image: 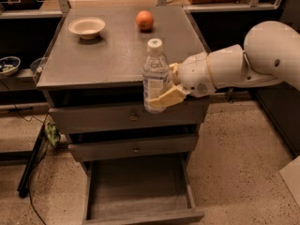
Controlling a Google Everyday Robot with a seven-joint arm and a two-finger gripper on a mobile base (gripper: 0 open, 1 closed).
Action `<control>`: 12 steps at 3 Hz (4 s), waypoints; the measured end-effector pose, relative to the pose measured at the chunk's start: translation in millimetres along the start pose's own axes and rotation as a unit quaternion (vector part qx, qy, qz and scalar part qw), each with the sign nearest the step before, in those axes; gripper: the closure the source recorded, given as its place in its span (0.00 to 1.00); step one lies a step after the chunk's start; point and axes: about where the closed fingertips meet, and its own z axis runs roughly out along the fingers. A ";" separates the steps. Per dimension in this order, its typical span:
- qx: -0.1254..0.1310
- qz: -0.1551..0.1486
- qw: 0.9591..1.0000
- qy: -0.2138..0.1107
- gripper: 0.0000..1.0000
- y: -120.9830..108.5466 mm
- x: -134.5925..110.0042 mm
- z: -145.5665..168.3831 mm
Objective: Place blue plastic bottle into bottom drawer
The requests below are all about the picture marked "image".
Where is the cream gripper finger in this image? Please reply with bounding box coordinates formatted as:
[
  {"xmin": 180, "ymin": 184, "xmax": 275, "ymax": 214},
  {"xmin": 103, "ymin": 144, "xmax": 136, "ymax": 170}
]
[
  {"xmin": 169, "ymin": 63, "xmax": 180, "ymax": 84},
  {"xmin": 148, "ymin": 85, "xmax": 189, "ymax": 108}
]

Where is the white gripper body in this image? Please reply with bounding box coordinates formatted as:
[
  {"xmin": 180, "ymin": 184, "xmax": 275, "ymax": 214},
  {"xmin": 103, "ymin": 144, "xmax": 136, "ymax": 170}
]
[{"xmin": 178, "ymin": 52, "xmax": 217, "ymax": 98}]

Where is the clear plastic water bottle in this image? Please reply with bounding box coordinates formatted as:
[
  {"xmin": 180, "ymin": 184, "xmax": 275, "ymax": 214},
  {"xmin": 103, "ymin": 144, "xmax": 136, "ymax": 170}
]
[{"xmin": 142, "ymin": 38, "xmax": 169, "ymax": 113}]

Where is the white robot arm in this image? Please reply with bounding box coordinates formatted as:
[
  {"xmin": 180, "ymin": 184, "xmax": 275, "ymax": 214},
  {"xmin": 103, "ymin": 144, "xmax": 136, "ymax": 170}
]
[{"xmin": 148, "ymin": 21, "xmax": 300, "ymax": 109}]

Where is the top grey drawer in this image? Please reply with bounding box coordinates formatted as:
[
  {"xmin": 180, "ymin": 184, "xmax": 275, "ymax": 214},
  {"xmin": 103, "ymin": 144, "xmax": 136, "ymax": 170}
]
[{"xmin": 50, "ymin": 97, "xmax": 209, "ymax": 134}]

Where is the grey wooden drawer cabinet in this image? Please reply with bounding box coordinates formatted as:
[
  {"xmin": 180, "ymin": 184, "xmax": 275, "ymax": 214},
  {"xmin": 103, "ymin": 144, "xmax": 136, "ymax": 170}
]
[{"xmin": 36, "ymin": 5, "xmax": 221, "ymax": 173}]

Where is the bottom grey open drawer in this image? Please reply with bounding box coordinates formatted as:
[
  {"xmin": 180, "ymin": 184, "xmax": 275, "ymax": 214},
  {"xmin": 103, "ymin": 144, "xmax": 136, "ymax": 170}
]
[{"xmin": 82, "ymin": 154, "xmax": 204, "ymax": 225}]

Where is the middle grey drawer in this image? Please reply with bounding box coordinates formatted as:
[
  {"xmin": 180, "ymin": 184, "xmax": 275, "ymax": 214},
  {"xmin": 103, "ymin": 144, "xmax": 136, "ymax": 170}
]
[{"xmin": 68, "ymin": 134, "xmax": 198, "ymax": 162}]

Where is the orange fruit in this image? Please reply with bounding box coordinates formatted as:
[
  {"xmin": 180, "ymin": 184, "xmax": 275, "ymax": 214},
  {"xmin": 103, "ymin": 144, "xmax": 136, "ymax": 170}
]
[{"xmin": 136, "ymin": 10, "xmax": 154, "ymax": 31}]

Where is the white paper bowl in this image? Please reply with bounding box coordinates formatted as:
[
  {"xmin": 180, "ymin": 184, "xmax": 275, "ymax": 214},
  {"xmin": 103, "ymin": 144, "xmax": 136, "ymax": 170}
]
[{"xmin": 68, "ymin": 17, "xmax": 105, "ymax": 39}]

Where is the green power strip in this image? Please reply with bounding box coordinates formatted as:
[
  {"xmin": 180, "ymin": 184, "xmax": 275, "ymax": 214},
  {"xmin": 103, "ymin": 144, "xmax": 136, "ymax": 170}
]
[{"xmin": 44, "ymin": 122, "xmax": 61, "ymax": 148}]

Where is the blue patterned small bowl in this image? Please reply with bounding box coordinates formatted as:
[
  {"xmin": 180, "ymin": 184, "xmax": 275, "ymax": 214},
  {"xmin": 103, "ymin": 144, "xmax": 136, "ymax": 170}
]
[{"xmin": 0, "ymin": 56, "xmax": 21, "ymax": 76}]

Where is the black metal floor bar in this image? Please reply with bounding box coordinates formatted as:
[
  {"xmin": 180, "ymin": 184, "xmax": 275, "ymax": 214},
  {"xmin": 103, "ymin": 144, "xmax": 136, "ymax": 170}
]
[{"xmin": 17, "ymin": 125, "xmax": 45, "ymax": 198}]

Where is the black floor cable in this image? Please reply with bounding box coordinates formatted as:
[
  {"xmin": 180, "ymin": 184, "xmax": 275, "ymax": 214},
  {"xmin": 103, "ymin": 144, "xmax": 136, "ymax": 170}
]
[{"xmin": 0, "ymin": 78, "xmax": 51, "ymax": 225}]

